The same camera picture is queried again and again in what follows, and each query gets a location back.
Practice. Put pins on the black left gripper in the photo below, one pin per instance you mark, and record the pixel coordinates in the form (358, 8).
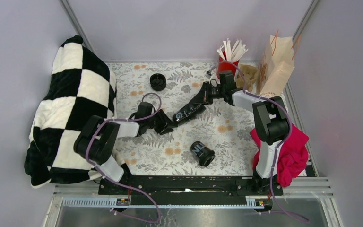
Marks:
(166, 123)

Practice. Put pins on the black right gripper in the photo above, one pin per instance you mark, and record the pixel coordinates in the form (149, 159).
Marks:
(203, 96)

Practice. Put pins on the stack of black cups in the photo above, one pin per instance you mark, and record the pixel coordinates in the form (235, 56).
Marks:
(187, 113)

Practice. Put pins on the single black coffee cup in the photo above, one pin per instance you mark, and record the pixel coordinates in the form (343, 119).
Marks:
(199, 149)

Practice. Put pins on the single black lid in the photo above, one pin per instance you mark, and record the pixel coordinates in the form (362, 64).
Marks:
(206, 157)

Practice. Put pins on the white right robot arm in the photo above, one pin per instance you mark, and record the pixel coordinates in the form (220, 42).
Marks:
(272, 124)

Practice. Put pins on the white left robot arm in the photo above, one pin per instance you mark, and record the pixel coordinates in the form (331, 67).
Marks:
(97, 139)

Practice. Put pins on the red cup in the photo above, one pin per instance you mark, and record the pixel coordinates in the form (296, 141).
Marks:
(226, 66)

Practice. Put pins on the brown cardboard cup carrier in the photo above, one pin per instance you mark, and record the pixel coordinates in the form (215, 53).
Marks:
(251, 76)

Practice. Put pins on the floral tablecloth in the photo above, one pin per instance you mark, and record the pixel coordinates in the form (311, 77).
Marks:
(223, 128)

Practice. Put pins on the white wrapped straws bundle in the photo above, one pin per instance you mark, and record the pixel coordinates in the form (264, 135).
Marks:
(232, 52)

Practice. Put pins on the tan paper bag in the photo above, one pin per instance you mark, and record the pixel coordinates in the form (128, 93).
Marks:
(277, 65)

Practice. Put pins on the black white checkered blanket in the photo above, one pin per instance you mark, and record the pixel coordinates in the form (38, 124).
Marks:
(81, 86)

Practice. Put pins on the crumpled magenta cloth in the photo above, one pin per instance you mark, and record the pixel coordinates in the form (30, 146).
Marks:
(293, 157)

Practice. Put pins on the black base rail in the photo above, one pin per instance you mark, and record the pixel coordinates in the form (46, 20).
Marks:
(185, 190)

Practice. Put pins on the aluminium front frame rail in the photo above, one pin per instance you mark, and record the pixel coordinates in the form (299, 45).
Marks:
(307, 202)

